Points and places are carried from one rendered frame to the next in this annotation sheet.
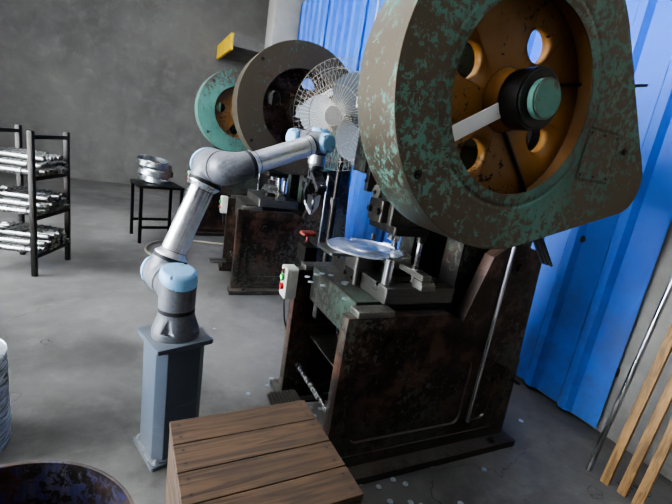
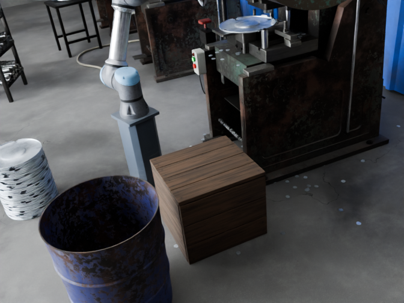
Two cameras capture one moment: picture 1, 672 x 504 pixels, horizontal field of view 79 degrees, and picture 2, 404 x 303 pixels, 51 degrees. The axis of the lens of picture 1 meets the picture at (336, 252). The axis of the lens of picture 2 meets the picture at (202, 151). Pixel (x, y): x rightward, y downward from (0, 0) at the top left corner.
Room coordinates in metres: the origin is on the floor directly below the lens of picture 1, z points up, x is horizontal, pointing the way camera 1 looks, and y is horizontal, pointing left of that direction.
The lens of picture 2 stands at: (-0.70, -0.12, 1.39)
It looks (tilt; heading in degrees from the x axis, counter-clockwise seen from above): 31 degrees down; 8
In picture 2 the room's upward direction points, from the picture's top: 7 degrees counter-clockwise
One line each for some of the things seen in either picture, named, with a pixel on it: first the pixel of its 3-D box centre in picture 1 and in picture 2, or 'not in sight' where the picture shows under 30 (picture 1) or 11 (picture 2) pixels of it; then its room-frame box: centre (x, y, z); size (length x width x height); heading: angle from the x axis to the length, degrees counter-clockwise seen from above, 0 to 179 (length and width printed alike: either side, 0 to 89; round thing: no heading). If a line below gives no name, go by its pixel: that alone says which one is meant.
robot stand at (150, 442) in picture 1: (171, 391); (142, 149); (1.24, 0.49, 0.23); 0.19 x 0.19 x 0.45; 46
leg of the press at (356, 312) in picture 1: (445, 356); (320, 89); (1.39, -0.47, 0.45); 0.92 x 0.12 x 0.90; 117
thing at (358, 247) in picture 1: (364, 247); (247, 24); (1.51, -0.11, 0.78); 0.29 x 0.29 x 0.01
